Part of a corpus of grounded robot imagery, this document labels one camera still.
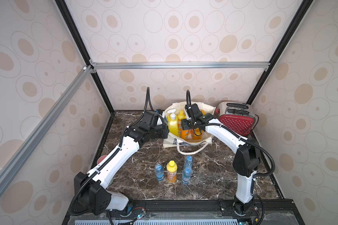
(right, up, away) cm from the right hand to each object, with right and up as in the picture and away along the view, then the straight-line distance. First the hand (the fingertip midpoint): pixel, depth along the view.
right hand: (191, 122), depth 92 cm
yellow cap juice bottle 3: (-7, +4, -3) cm, 8 cm away
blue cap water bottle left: (-19, -27, -17) cm, 37 cm away
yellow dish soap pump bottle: (-12, +1, -6) cm, 13 cm away
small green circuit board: (-27, -47, -20) cm, 58 cm away
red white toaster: (+32, +5, 0) cm, 32 cm away
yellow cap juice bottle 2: (-13, -23, -24) cm, 35 cm away
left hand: (-12, -5, -17) cm, 21 cm away
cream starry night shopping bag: (+1, -17, +8) cm, 19 cm away
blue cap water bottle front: (-5, -28, -19) cm, 34 cm away
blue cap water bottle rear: (-3, -23, -15) cm, 28 cm away
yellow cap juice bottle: (-4, -8, +4) cm, 10 cm away
